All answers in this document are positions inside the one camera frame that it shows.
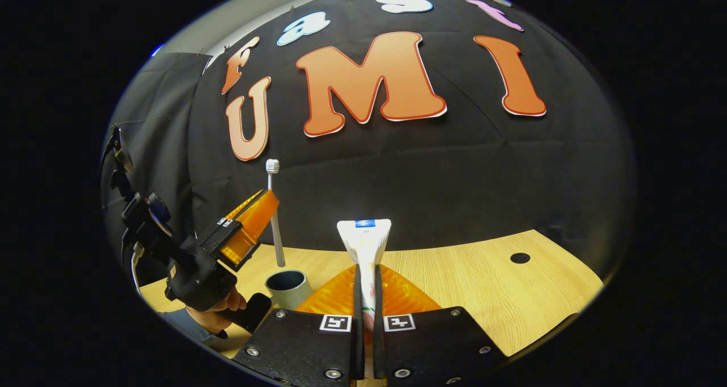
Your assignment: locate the black backdrop cloth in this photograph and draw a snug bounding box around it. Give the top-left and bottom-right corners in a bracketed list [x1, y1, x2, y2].
[187, 0, 637, 280]

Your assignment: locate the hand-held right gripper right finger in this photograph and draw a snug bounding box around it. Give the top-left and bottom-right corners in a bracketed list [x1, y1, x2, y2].
[372, 265, 508, 385]

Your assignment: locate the dark grey side cloth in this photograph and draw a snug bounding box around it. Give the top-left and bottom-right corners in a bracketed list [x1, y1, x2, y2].
[101, 52, 214, 288]

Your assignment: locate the light blue cup wooden handle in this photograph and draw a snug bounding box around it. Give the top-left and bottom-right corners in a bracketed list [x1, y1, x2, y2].
[265, 269, 312, 311]

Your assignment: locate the white toothpaste tube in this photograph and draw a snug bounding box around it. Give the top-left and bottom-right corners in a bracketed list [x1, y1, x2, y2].
[336, 219, 392, 379]

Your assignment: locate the white toothbrush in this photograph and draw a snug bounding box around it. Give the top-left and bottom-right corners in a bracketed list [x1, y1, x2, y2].
[266, 159, 286, 268]

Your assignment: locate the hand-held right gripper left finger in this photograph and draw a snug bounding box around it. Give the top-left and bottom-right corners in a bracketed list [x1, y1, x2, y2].
[233, 265, 364, 385]

